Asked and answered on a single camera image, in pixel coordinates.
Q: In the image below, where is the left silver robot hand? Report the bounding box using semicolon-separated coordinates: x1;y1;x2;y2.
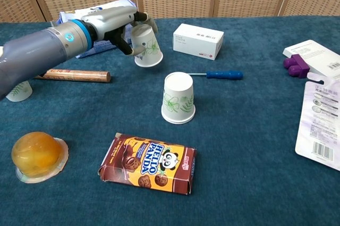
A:
81;6;159;57

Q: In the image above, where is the white paper cup green print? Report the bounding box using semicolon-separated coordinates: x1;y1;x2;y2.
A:
129;24;164;68
5;80;33;103
161;115;196;125
160;71;197;123

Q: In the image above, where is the white blue tissue pack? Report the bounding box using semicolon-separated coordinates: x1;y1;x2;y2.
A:
50;0;139;60

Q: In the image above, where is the brown copper tube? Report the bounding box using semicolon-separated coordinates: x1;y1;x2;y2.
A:
34;68;112;83

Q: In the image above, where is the small white carton box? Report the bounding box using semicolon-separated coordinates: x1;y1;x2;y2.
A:
173;23;225;61

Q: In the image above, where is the brown Hello Panda box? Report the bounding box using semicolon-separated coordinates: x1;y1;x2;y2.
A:
98;132;197;196

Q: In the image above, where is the orange jelly cup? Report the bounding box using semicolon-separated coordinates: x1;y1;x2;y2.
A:
11;131;69;184

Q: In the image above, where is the blue table cloth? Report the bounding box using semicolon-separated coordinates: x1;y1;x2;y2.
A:
0;15;340;226

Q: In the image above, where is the purple plastic block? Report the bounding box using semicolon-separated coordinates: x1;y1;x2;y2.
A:
283;53;311;79

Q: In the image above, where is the flat white barcode box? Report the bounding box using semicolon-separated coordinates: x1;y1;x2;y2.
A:
282;39;340;78

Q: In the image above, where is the lavender blister card pack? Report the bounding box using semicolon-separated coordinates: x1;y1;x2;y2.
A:
294;72;340;172

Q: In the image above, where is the blue handled screwdriver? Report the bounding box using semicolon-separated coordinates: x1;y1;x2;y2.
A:
190;70;244;80

